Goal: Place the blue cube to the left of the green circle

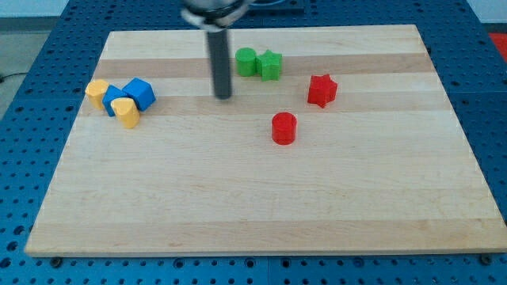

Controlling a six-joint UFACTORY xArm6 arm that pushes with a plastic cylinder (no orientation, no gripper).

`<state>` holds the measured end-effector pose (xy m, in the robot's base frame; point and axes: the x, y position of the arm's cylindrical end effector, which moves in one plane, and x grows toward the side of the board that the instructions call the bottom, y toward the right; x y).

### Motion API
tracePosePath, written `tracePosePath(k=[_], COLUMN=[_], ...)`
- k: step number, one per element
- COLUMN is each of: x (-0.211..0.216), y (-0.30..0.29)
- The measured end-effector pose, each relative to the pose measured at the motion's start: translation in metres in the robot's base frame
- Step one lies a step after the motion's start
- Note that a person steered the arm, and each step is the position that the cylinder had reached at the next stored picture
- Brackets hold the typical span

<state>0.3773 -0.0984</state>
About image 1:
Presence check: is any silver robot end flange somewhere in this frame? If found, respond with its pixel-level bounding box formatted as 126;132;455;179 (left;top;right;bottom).
181;0;254;32

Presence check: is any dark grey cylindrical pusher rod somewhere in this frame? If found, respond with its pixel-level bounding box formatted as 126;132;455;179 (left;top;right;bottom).
207;29;232;100

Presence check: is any blue cube block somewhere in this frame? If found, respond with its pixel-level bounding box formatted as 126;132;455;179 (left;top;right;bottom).
122;78;156;112

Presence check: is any green cylinder block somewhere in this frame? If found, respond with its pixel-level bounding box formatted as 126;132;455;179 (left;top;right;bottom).
235;47;257;77

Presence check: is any green star block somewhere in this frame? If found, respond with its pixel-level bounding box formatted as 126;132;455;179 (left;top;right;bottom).
256;50;282;82

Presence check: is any red cylinder block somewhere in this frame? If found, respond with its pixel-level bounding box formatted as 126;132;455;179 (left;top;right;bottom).
272;112;297;145

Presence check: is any red star block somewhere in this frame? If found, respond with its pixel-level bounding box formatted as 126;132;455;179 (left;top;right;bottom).
307;74;338;108

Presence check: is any yellow heart block front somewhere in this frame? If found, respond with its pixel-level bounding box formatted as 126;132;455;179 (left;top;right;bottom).
111;97;140;128

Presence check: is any blue block behind yellow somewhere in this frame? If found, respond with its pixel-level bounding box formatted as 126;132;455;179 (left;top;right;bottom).
102;85;128;117

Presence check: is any yellow block far left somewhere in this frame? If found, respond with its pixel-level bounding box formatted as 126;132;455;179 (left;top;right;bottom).
85;79;109;110

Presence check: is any light wooden board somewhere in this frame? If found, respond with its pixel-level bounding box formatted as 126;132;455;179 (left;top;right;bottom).
25;25;506;257

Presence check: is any black cable at left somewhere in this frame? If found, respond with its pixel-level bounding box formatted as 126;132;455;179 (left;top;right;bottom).
0;71;27;84

